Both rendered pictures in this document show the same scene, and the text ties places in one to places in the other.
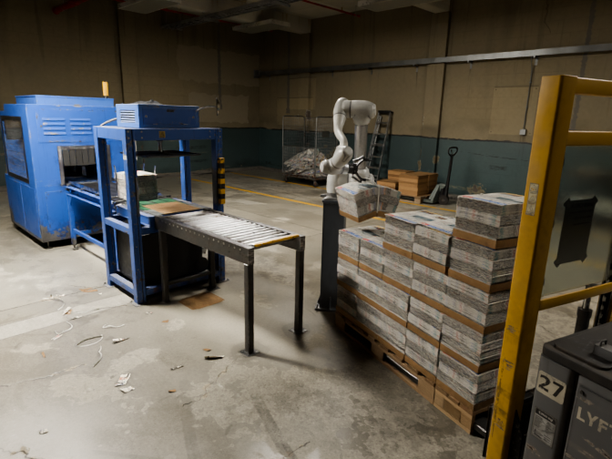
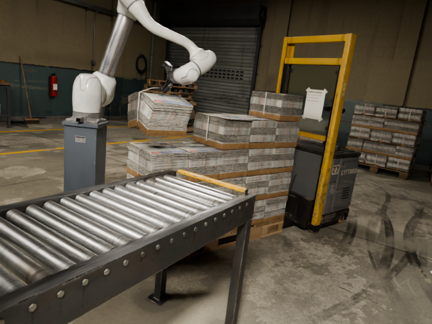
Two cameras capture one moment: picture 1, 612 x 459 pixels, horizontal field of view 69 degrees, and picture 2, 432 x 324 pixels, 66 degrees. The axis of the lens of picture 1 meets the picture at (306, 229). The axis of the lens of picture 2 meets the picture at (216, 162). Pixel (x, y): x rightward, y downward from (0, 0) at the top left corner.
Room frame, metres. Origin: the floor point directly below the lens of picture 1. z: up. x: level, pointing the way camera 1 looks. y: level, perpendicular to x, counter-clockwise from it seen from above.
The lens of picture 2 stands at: (3.40, 1.83, 1.28)
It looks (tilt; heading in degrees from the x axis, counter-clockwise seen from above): 13 degrees down; 258
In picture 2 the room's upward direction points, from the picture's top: 7 degrees clockwise
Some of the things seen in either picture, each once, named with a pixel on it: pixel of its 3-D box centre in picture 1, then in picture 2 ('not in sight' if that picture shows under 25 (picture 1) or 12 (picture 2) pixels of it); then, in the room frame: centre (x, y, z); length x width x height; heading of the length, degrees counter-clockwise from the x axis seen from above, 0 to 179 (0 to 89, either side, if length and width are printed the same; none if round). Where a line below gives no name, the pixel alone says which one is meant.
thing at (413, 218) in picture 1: (420, 216); (224, 116); (2.83, -0.74, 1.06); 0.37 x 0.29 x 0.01; 119
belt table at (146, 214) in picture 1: (163, 210); not in sight; (4.26, 1.40, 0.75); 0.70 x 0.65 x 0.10; 46
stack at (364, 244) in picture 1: (401, 300); (202, 195); (2.95, -0.69, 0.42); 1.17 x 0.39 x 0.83; 28
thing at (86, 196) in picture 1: (115, 195); not in sight; (5.05, 2.21, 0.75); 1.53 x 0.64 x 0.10; 46
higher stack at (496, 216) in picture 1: (487, 311); (267, 162); (2.31, -1.03, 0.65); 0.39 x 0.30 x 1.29; 118
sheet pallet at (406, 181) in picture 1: (406, 185); not in sight; (9.67, -2.19, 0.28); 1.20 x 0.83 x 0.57; 46
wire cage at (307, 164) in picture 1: (309, 150); not in sight; (11.48, -0.03, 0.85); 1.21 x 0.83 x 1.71; 46
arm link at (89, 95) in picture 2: (337, 179); (88, 92); (3.77, -0.26, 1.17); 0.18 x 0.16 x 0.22; 80
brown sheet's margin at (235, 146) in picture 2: (418, 246); (220, 141); (2.84, -0.75, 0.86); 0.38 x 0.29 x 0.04; 119
